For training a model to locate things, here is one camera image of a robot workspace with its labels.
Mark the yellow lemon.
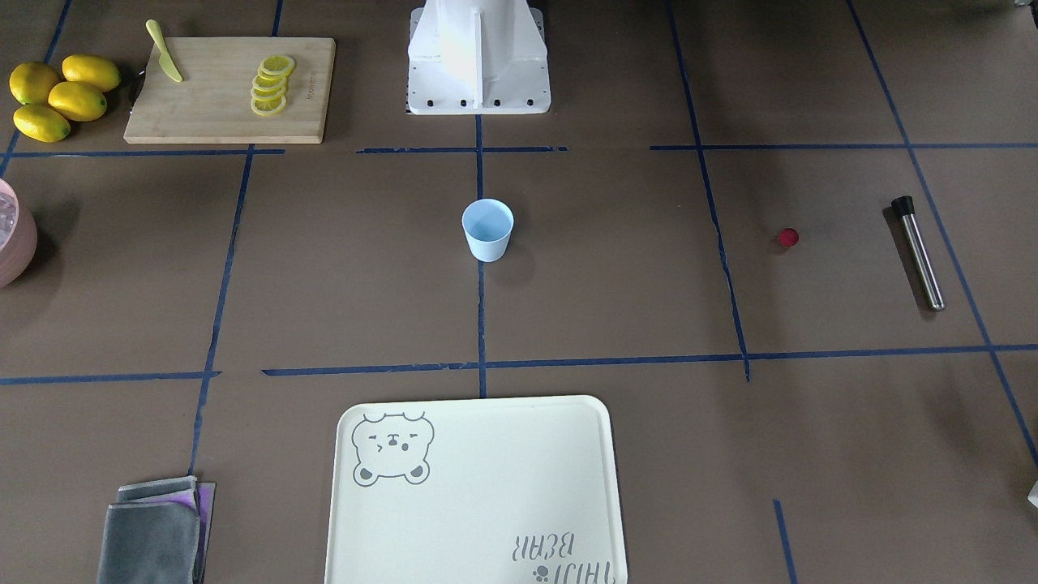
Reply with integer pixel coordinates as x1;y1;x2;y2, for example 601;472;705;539
47;81;108;122
12;104;71;144
62;54;122;92
8;62;62;105

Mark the cream bear serving tray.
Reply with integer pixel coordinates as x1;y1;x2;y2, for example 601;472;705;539
324;395;629;583

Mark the yellow-green plastic knife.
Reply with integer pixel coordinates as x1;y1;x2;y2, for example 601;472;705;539
145;19;184;83

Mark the red strawberry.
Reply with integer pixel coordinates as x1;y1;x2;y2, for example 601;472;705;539
776;228;800;249

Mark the steel muddler black tip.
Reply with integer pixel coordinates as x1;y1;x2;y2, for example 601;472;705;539
890;195;946;313

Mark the purple cloth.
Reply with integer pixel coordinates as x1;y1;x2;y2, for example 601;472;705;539
158;477;217;583

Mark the light blue plastic cup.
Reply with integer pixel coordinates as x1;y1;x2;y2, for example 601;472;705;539
462;197;515;263

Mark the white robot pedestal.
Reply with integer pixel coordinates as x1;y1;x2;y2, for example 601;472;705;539
405;1;552;116

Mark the pink bowl of ice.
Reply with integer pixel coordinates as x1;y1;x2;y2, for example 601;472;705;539
1;180;37;288

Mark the bamboo cutting board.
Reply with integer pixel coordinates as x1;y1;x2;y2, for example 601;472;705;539
122;37;337;144

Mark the lemon slices stack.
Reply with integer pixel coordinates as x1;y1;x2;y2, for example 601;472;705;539
249;54;296;116

